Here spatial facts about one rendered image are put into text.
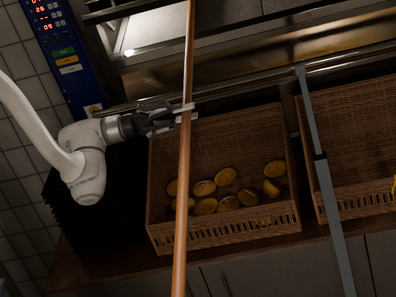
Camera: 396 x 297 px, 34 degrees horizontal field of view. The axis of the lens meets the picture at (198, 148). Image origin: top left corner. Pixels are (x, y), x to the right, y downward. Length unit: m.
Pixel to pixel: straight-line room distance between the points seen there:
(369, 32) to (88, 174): 1.21
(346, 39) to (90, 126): 1.05
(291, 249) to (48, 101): 1.14
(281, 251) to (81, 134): 0.85
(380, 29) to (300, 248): 0.87
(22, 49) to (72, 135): 0.66
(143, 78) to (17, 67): 0.49
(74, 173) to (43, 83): 0.80
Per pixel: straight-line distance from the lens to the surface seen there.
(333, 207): 2.20
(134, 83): 2.62
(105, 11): 2.33
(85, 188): 1.94
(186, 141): 1.85
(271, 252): 2.38
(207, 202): 2.52
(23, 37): 2.60
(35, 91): 2.70
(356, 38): 2.55
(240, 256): 2.39
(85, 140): 2.02
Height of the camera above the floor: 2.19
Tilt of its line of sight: 33 degrees down
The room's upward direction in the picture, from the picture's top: 19 degrees counter-clockwise
